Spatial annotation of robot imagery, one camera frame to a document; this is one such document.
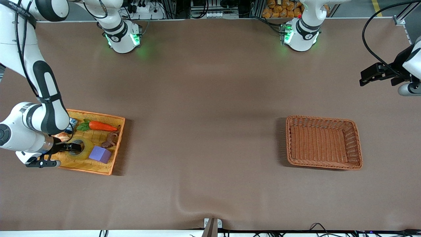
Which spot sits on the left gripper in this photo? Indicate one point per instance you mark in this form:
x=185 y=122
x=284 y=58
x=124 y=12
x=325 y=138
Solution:
x=400 y=63

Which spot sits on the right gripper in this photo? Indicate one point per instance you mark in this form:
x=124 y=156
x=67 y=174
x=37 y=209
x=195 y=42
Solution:
x=58 y=147

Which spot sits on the yellow clear tape roll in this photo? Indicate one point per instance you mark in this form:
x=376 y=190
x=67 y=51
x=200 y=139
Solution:
x=87 y=154

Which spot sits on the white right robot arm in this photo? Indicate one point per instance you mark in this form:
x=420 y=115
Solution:
x=46 y=92

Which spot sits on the toy croissant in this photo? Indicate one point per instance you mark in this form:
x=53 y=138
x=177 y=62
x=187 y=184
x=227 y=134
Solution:
x=63 y=136

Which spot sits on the blue silver can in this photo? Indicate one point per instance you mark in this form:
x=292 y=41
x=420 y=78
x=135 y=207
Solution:
x=73 y=123

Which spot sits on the orange wicker tray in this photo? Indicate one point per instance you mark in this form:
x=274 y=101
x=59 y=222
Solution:
x=96 y=136

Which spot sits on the purple cube block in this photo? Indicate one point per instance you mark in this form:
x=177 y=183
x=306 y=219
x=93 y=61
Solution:
x=100 y=154

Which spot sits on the orange toy carrot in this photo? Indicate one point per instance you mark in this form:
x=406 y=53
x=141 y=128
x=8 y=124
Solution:
x=102 y=126

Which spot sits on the brown toy figure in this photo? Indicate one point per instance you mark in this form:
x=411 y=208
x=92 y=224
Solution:
x=110 y=141

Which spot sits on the brown wicker basket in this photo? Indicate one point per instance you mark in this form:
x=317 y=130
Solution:
x=322 y=141

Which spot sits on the pile of orange bread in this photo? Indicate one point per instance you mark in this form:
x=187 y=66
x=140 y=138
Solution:
x=279 y=11

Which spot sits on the brown table cloth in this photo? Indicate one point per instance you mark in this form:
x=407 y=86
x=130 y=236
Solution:
x=210 y=98

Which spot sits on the white power strip with plugs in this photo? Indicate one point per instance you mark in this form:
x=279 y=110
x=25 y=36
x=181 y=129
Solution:
x=148 y=14

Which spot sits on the white empty power strip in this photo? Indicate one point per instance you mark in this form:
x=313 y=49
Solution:
x=220 y=14

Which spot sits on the aluminium frame profile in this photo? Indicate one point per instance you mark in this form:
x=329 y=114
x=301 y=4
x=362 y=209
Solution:
x=403 y=18

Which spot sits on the metal table clamp bracket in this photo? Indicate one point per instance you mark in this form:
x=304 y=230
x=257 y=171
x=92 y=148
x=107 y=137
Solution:
x=212 y=227

